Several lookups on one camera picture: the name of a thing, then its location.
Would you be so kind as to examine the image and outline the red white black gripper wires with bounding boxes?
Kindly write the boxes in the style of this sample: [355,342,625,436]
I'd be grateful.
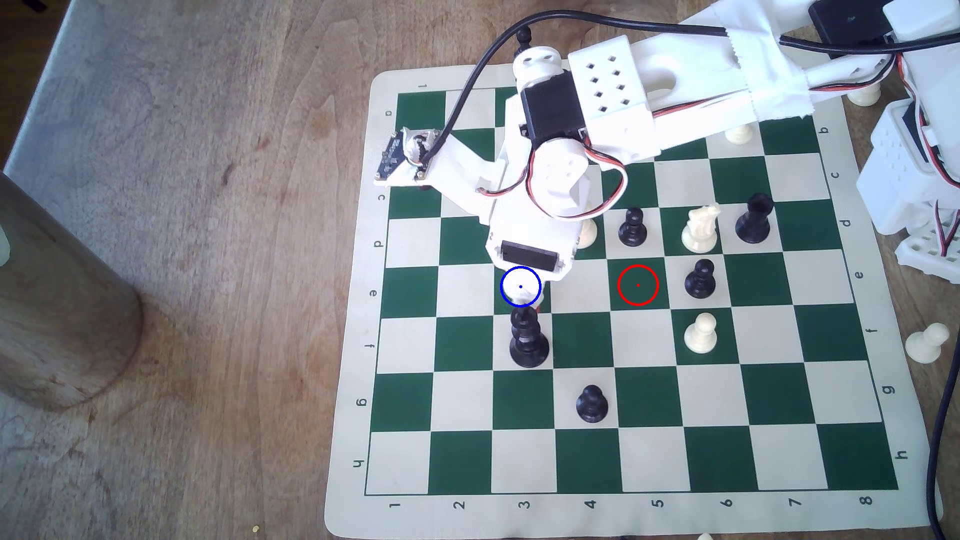
[476,127,630,220]

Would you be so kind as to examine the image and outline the red white black arm wires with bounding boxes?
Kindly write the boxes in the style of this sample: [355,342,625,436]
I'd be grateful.
[652,56,901,119]

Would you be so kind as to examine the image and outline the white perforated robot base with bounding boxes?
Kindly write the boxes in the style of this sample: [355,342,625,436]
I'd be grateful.
[894,221,960,285]

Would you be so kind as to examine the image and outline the green and cream chess mat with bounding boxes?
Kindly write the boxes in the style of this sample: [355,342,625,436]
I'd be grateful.
[324,42,945,540]

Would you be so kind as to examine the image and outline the black camera cable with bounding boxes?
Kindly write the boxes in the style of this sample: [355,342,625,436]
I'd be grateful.
[418,9,960,540]

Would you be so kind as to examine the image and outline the white chess knight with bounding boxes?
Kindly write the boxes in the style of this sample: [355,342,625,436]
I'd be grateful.
[681,204,723,255]

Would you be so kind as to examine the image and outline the tall black chess queen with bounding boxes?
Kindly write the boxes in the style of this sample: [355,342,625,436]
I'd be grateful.
[509,306,551,369]

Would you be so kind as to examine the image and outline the white cloth tape wrap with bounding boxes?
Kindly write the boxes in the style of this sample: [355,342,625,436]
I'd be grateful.
[703,2,816,123]

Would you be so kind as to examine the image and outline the black chess bishop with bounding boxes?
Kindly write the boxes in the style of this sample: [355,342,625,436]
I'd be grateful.
[735,192,775,245]

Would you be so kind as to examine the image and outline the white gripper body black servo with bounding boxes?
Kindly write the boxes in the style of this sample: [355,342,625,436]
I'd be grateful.
[487,93,601,282]

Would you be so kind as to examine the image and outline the brown wooden cylinder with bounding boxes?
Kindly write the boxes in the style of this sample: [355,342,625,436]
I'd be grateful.
[0,172,145,412]

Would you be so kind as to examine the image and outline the red white black base wires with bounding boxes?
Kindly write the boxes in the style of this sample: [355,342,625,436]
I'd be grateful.
[933,198,960,258]

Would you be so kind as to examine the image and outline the camera board on white mount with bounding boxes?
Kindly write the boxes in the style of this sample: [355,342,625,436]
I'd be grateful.
[373,126,504,219]

